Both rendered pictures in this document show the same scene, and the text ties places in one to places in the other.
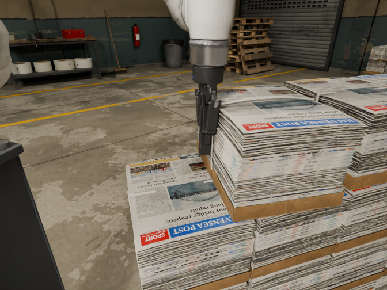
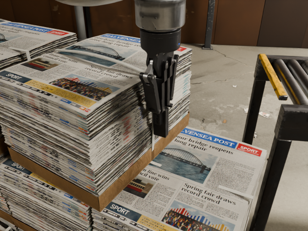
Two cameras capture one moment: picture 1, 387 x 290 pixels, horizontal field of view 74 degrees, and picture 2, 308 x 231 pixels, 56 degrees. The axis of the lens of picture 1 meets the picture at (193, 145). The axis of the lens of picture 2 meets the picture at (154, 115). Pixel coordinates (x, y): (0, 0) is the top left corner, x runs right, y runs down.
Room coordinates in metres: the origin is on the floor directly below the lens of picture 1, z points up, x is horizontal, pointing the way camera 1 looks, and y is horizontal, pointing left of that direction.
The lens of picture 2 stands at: (1.01, 0.34, 1.30)
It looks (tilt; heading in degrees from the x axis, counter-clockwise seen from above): 32 degrees down; 225
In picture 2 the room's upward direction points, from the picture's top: straight up
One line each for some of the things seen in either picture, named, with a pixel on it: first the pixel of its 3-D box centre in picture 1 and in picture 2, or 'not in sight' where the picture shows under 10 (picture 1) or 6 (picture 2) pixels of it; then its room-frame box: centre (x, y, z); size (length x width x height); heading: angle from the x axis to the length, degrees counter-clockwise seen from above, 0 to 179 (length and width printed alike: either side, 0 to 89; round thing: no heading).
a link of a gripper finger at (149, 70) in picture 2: not in sight; (151, 66); (0.66, -0.02, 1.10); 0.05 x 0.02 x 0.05; 18
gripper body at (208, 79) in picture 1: (207, 84); (160, 51); (0.63, -0.03, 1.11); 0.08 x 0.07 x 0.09; 18
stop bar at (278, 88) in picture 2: not in sight; (270, 73); (-0.12, -0.12, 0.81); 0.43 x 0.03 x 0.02; 38
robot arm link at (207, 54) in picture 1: (208, 53); (160, 11); (0.63, -0.04, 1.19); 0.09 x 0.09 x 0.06
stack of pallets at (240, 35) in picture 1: (243, 44); not in sight; (7.48, -1.36, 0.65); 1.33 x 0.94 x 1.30; 132
